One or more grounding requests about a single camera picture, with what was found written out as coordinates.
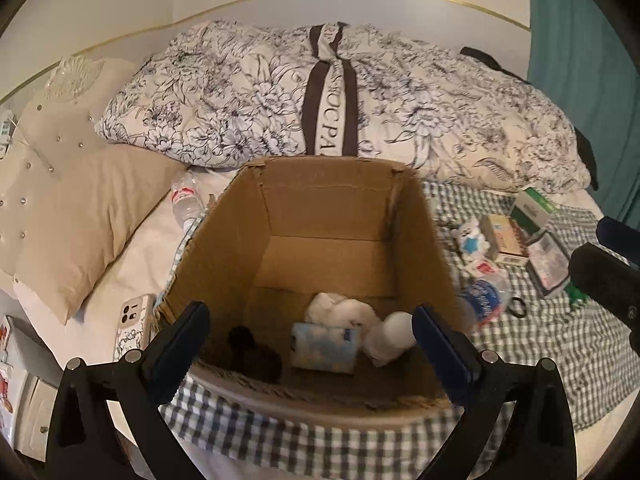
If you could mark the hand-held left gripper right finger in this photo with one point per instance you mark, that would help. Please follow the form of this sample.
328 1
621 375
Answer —
442 355

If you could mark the black bordered flat packet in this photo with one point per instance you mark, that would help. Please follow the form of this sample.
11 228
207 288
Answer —
547 262

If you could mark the white rolled sock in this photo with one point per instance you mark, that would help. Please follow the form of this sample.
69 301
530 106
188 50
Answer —
390 336

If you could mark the blue tissue packet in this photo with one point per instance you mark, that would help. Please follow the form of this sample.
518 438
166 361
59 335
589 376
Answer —
322 347

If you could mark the floral white duvet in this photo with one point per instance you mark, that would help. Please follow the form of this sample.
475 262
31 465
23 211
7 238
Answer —
225 100

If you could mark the small green toy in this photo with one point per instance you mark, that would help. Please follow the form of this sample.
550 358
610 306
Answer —
576 296

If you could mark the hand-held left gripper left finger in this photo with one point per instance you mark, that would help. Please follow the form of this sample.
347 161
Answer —
175 350

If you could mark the white power strip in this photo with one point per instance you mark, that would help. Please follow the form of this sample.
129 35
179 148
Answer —
5 130

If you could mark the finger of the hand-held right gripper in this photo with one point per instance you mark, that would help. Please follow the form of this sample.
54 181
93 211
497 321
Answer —
605 280
617 235

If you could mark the beige pillow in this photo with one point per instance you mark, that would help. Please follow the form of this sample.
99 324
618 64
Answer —
85 220

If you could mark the grey checked blanket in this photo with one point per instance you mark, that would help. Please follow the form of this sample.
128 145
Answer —
525 360

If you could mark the teal curtain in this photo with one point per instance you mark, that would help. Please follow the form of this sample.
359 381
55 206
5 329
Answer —
580 60

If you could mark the red label water bottle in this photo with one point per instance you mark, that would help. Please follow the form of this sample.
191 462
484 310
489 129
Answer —
185 201

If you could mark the white cased phone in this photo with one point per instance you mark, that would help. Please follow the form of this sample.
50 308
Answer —
132 325

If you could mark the white nightstand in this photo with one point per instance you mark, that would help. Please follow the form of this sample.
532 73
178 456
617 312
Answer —
30 410

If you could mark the green and white box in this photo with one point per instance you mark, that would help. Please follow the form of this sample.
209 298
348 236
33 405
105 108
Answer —
532 207

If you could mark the white bed sheet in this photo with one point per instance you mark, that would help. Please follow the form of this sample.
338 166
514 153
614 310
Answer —
125 280

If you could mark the white crumpled cloth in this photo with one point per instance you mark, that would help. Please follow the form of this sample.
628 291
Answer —
340 310

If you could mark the small beige box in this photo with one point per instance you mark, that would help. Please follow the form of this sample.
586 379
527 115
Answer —
505 240

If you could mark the white plush toy blue star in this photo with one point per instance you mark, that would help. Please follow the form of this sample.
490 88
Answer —
469 241

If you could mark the brown cardboard box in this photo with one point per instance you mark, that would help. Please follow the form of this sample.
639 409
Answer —
320 220

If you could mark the blue labelled plastic packet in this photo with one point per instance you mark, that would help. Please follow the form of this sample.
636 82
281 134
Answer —
481 301

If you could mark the dark fuzzy item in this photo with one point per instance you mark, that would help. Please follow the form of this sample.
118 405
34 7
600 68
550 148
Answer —
255 355

